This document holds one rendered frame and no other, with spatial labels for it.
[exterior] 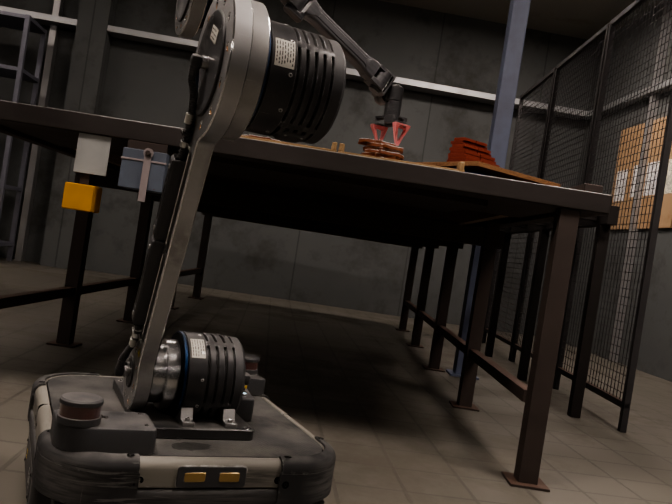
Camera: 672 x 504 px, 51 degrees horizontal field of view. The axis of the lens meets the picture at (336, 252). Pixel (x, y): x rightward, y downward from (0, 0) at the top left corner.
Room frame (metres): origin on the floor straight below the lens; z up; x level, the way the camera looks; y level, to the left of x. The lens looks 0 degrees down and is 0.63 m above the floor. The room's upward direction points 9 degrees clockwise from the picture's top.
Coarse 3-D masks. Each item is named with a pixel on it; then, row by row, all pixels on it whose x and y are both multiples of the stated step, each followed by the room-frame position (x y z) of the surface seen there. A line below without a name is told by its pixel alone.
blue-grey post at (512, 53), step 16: (512, 0) 4.12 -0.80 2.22; (528, 0) 4.09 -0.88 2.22; (512, 16) 4.09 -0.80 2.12; (512, 32) 4.09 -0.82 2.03; (512, 48) 4.09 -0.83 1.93; (512, 64) 4.09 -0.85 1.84; (512, 80) 4.09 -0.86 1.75; (496, 96) 4.15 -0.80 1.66; (512, 96) 4.09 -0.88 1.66; (496, 112) 4.09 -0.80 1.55; (512, 112) 4.09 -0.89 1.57; (496, 128) 4.09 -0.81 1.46; (496, 144) 4.09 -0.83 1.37; (496, 160) 4.09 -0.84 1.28; (464, 304) 4.13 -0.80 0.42; (464, 320) 4.09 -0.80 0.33; (464, 336) 4.09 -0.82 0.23
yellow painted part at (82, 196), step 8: (80, 176) 2.14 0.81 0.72; (88, 176) 2.14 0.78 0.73; (72, 184) 2.11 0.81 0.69; (80, 184) 2.11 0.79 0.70; (88, 184) 2.14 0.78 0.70; (64, 192) 2.11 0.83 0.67; (72, 192) 2.11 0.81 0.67; (80, 192) 2.11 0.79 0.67; (88, 192) 2.11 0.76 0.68; (96, 192) 2.13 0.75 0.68; (64, 200) 2.11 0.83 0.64; (72, 200) 2.11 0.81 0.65; (80, 200) 2.11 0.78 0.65; (88, 200) 2.11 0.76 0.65; (96, 200) 2.14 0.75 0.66; (72, 208) 2.11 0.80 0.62; (80, 208) 2.11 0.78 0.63; (88, 208) 2.11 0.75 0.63; (96, 208) 2.15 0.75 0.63
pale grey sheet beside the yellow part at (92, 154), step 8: (80, 136) 2.13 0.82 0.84; (88, 136) 2.13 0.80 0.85; (96, 136) 2.13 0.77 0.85; (104, 136) 2.13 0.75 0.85; (80, 144) 2.13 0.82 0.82; (88, 144) 2.13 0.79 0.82; (96, 144) 2.13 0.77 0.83; (104, 144) 2.13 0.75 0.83; (80, 152) 2.13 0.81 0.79; (88, 152) 2.13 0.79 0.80; (96, 152) 2.13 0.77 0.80; (104, 152) 2.13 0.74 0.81; (80, 160) 2.13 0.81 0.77; (88, 160) 2.13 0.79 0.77; (96, 160) 2.13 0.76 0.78; (104, 160) 2.13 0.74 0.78; (80, 168) 2.13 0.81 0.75; (88, 168) 2.13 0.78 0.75; (96, 168) 2.13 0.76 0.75; (104, 168) 2.13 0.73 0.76
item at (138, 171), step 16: (128, 144) 2.12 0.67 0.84; (144, 144) 2.12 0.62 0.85; (160, 144) 2.12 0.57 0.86; (128, 160) 2.11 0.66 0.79; (144, 160) 2.10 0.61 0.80; (160, 160) 2.11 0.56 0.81; (128, 176) 2.11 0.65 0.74; (144, 176) 2.10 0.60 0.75; (160, 176) 2.11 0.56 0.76; (144, 192) 2.10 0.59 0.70; (160, 192) 2.11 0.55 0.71
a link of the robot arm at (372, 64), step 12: (312, 0) 2.24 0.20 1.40; (288, 12) 2.23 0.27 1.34; (300, 12) 2.22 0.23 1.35; (312, 12) 2.23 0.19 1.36; (324, 12) 2.25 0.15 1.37; (312, 24) 2.28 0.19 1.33; (324, 24) 2.26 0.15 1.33; (336, 24) 2.28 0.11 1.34; (324, 36) 2.30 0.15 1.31; (336, 36) 2.28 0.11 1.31; (348, 36) 2.30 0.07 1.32; (348, 48) 2.30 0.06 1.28; (360, 48) 2.32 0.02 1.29; (348, 60) 2.35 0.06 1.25; (360, 60) 2.32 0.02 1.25; (372, 60) 2.34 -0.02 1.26; (360, 72) 2.36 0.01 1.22; (372, 72) 2.34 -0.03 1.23; (384, 72) 2.37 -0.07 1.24; (384, 84) 2.37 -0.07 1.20
